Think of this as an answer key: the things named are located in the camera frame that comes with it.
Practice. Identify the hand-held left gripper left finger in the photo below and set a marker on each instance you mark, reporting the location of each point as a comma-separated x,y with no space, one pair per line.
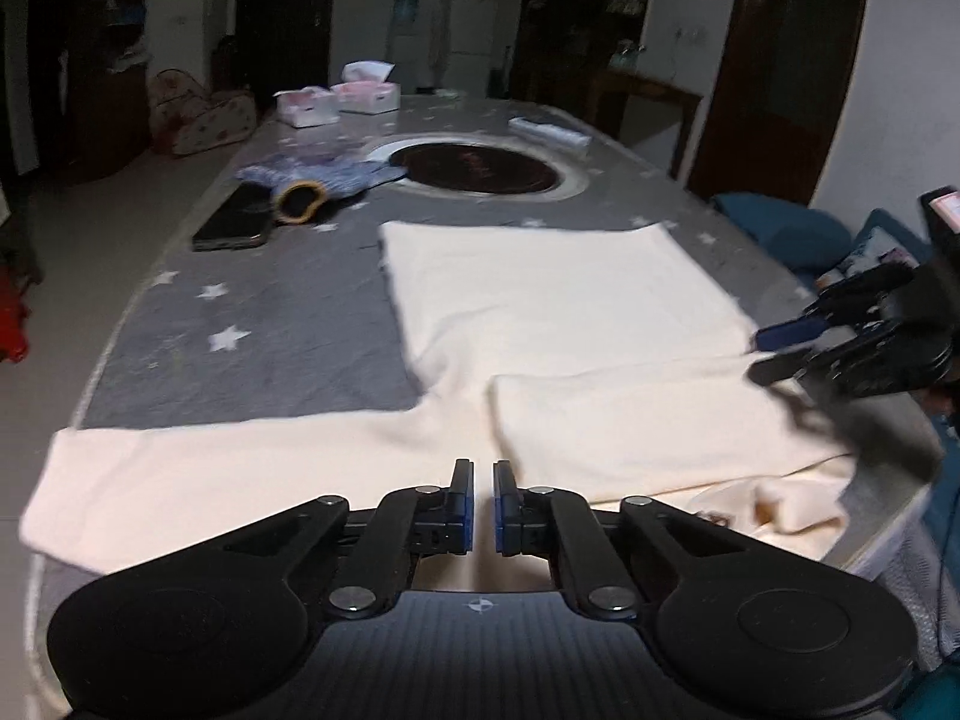
466,510

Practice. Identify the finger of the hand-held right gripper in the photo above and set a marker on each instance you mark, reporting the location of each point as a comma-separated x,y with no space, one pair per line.
847,367
787,334

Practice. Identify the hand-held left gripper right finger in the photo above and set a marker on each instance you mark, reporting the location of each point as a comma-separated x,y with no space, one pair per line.
501,510

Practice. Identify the cream sweatshirt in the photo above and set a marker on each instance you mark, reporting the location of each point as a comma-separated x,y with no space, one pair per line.
540,300

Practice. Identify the patterned pillow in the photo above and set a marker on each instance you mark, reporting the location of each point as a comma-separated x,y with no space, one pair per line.
870,255

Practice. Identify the grey star-print tablecloth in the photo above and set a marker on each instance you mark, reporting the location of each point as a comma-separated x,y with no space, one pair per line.
285,330

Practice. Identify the brown glazed door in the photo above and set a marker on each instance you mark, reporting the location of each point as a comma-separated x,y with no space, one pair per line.
772,75

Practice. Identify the brown wooden desk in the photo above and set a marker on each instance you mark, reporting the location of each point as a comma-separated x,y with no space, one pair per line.
652,90

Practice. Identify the white remote control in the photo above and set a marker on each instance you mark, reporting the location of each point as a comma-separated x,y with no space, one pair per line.
547,133

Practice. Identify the round black built-in hotplate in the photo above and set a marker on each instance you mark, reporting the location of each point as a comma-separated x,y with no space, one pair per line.
472,169

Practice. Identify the black smartphone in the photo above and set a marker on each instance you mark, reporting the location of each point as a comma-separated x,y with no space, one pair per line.
232,221

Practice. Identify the dark wooden display cabinet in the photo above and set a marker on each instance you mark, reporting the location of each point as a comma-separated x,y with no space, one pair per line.
570,22

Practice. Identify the small pale packet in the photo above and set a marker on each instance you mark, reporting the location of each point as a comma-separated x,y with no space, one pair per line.
451,93

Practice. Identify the pink white tissue box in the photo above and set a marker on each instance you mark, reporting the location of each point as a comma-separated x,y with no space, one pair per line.
367,94

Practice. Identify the small white tissue pack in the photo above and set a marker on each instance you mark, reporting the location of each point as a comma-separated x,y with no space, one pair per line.
306,106

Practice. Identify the white refrigerator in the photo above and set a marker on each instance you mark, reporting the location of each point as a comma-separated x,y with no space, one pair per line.
472,30

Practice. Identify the white water dispenser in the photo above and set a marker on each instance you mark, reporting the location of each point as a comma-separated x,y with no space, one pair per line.
405,60

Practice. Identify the pink patterned play tent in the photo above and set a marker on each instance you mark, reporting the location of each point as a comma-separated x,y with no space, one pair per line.
210,124

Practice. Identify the red plastic stool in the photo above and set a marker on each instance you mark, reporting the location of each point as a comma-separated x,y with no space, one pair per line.
11,330

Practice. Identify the blue water bottle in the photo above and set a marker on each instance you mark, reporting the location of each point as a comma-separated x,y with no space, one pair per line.
406,9

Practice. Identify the dark wooden door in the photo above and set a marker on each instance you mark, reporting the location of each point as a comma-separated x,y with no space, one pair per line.
285,15

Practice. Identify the arched wooden shelf unit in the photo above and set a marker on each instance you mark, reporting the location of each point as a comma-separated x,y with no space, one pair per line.
112,112

